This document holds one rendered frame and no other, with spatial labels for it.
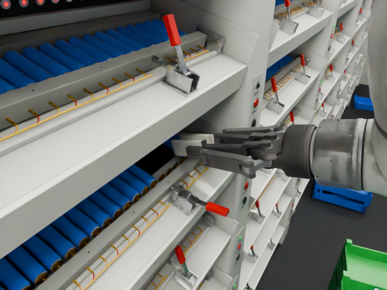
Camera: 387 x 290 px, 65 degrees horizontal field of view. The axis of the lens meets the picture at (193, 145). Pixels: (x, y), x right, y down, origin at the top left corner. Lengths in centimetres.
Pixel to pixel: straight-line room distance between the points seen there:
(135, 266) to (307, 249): 140
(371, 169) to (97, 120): 30
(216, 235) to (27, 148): 53
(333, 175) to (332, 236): 147
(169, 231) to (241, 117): 24
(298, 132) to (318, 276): 130
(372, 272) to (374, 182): 107
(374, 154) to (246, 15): 27
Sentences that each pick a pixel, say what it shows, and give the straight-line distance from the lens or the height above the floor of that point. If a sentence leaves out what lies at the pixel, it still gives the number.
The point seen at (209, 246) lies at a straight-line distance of 71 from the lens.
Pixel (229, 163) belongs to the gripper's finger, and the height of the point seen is 103.
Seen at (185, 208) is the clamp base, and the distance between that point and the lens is 49.
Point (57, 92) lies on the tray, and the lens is 32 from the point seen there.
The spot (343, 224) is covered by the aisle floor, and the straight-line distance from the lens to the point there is 197.
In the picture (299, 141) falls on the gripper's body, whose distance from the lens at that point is 41.
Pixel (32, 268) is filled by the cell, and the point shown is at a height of 98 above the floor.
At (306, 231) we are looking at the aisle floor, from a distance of 185.
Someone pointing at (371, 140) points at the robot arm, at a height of 111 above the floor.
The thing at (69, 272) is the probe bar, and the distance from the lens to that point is 41.
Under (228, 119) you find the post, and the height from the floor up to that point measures 102.
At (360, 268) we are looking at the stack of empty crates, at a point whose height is 24.
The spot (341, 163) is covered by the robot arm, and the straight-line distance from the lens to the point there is 39.
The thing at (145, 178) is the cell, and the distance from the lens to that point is 50.
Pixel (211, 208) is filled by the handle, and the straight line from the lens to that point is 46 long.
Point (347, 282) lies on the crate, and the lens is 110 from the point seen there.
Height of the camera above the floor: 128
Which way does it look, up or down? 31 degrees down
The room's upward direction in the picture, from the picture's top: straight up
